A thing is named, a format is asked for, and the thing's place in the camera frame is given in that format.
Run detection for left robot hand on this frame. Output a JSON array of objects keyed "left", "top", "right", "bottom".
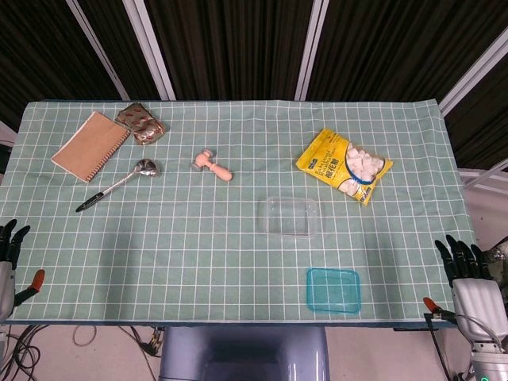
[{"left": 0, "top": 219, "right": 45, "bottom": 322}]

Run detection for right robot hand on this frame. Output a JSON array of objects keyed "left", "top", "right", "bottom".
[{"left": 423, "top": 234, "right": 504, "bottom": 344}]

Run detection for teal plastic lid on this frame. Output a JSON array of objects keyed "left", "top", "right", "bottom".
[{"left": 305, "top": 267, "right": 361, "bottom": 314}]

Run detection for clear plastic container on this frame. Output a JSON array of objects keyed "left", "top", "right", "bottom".
[{"left": 257, "top": 195, "right": 321, "bottom": 240}]

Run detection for crinkled silver object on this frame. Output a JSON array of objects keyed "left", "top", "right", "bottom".
[{"left": 480, "top": 241, "right": 508, "bottom": 279}]

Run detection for white metal rack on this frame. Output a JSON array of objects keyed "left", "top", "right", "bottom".
[{"left": 458, "top": 158, "right": 508, "bottom": 195}]

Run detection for brown spiral notebook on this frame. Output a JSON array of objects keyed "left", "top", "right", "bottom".
[{"left": 50, "top": 110, "right": 132, "bottom": 184}]

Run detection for yellow marshmallow bag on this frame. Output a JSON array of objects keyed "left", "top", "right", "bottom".
[{"left": 295, "top": 127, "right": 394, "bottom": 206}]

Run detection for gold foil snack packet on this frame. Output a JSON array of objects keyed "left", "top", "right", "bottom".
[{"left": 114, "top": 102, "right": 167, "bottom": 147}]

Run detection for green checked tablecloth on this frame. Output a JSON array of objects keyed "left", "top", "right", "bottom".
[{"left": 0, "top": 99, "right": 496, "bottom": 325}]

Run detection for small wooden toy hammer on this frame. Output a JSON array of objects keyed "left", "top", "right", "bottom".
[{"left": 190, "top": 148, "right": 234, "bottom": 184}]

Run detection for grey-blue robot torso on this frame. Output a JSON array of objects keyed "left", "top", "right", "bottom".
[{"left": 158, "top": 325, "right": 331, "bottom": 381}]

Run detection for black pleated curtain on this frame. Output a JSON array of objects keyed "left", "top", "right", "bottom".
[{"left": 0, "top": 0, "right": 508, "bottom": 171}]

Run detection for black right hand cable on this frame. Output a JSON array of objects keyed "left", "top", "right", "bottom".
[{"left": 423, "top": 312, "right": 456, "bottom": 381}]

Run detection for black floor cable bundle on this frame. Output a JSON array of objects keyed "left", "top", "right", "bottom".
[{"left": 0, "top": 324, "right": 44, "bottom": 381}]

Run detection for floor cables with plug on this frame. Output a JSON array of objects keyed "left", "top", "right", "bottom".
[{"left": 118, "top": 325, "right": 166, "bottom": 358}]

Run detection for metal ladle black handle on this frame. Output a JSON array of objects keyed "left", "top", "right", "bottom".
[{"left": 75, "top": 158, "right": 162, "bottom": 214}]

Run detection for thin white frame post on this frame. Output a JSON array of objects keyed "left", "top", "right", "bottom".
[{"left": 65, "top": 0, "right": 131, "bottom": 101}]

